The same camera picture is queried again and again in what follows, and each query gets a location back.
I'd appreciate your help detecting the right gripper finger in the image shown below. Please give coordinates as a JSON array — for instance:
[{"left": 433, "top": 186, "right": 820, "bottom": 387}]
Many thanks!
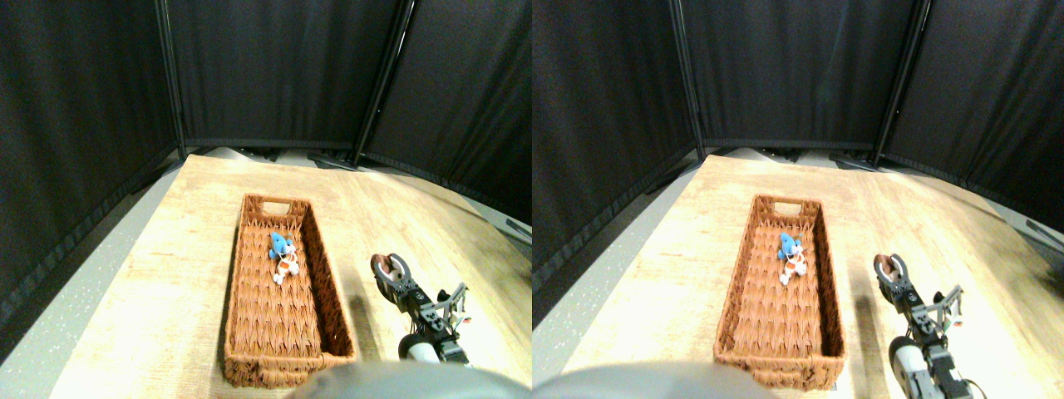
[
  {"left": 371, "top": 254, "right": 396, "bottom": 295},
  {"left": 889, "top": 253, "right": 911, "bottom": 292},
  {"left": 873, "top": 254, "right": 898, "bottom": 295},
  {"left": 387, "top": 253, "right": 411, "bottom": 292}
]

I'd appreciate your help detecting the orange white plush toy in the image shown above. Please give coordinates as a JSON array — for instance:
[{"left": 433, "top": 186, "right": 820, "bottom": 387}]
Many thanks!
[
  {"left": 271, "top": 253, "right": 301, "bottom": 286},
  {"left": 778, "top": 253, "right": 808, "bottom": 286}
]

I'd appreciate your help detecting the brown wicker basket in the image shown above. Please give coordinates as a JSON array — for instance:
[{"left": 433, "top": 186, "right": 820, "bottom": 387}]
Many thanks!
[
  {"left": 712, "top": 193, "right": 848, "bottom": 392},
  {"left": 222, "top": 193, "right": 361, "bottom": 391}
]

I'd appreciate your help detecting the curtain stand pole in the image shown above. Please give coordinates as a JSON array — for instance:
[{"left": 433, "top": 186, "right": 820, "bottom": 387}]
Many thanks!
[
  {"left": 871, "top": 0, "right": 933, "bottom": 168},
  {"left": 667, "top": 0, "right": 708, "bottom": 161},
  {"left": 351, "top": 0, "right": 418, "bottom": 168},
  {"left": 152, "top": 0, "right": 189, "bottom": 161}
]

